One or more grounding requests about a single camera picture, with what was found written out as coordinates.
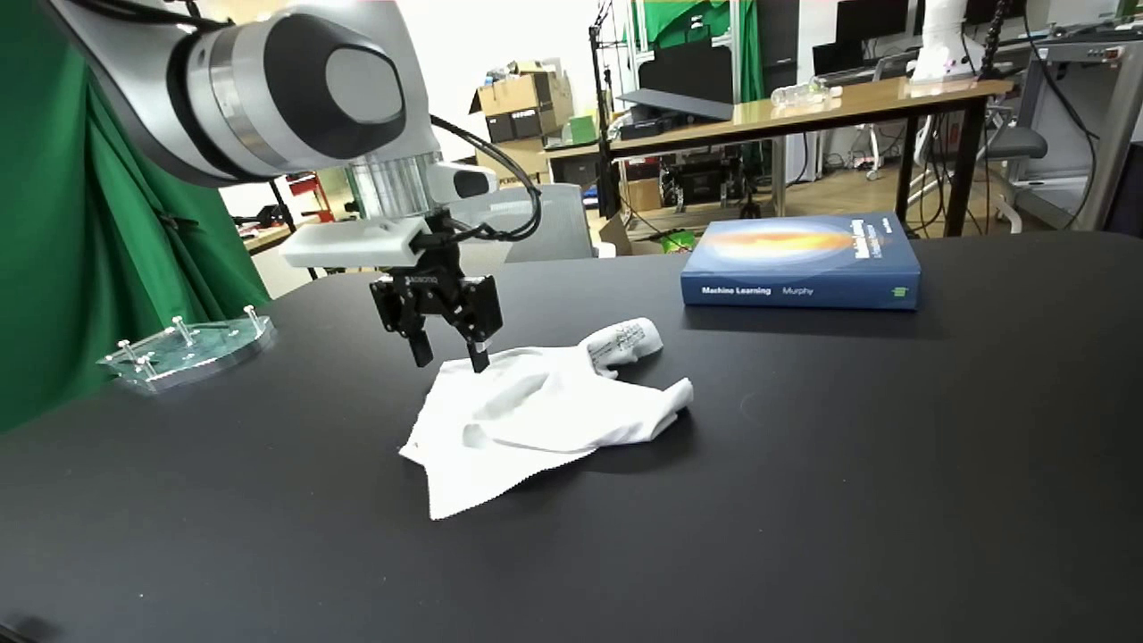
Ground long wooden desk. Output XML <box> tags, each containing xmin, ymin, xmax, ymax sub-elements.
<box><xmin>546</xmin><ymin>72</ymin><xmax>1014</xmax><ymax>242</ymax></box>

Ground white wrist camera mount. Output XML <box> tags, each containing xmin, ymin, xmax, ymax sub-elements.
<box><xmin>280</xmin><ymin>214</ymin><xmax>432</xmax><ymax>275</ymax></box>

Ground black computer monitor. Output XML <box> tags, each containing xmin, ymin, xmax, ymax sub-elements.
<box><xmin>834</xmin><ymin>0</ymin><xmax>923</xmax><ymax>56</ymax></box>

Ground green backdrop cloth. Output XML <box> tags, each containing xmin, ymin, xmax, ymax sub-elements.
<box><xmin>0</xmin><ymin>0</ymin><xmax>274</xmax><ymax>436</ymax></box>

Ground clear plate with screws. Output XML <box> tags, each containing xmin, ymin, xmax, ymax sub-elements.
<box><xmin>98</xmin><ymin>303</ymin><xmax>280</xmax><ymax>398</ymax></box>

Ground open cardboard box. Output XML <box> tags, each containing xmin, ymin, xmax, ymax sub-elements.
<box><xmin>473</xmin><ymin>65</ymin><xmax>579</xmax><ymax>145</ymax></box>

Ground blue hardcover book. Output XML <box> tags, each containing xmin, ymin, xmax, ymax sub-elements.
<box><xmin>678</xmin><ymin>212</ymin><xmax>924</xmax><ymax>313</ymax></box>

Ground grey metal cabinet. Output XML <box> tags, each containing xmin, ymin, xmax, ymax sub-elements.
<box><xmin>1011</xmin><ymin>22</ymin><xmax>1143</xmax><ymax>237</ymax></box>

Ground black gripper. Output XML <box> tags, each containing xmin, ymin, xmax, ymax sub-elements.
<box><xmin>366</xmin><ymin>227</ymin><xmax>504</xmax><ymax>379</ymax></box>

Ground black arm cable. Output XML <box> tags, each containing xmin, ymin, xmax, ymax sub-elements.
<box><xmin>427</xmin><ymin>109</ymin><xmax>546</xmax><ymax>248</ymax></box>

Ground white cloth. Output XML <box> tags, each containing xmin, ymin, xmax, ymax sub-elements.
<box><xmin>396</xmin><ymin>313</ymin><xmax>697</xmax><ymax>526</ymax></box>

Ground clear plastic container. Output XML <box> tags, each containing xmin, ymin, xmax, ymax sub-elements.
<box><xmin>767</xmin><ymin>81</ymin><xmax>842</xmax><ymax>117</ymax></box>

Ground green fabric screen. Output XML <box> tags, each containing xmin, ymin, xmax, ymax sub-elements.
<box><xmin>630</xmin><ymin>0</ymin><xmax>767</xmax><ymax>102</ymax></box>

